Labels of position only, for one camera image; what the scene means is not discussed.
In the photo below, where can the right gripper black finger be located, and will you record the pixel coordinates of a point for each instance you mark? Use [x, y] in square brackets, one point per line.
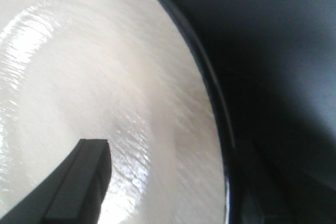
[73, 192]

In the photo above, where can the beige plate with black rim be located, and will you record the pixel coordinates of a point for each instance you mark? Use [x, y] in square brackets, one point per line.
[117, 70]

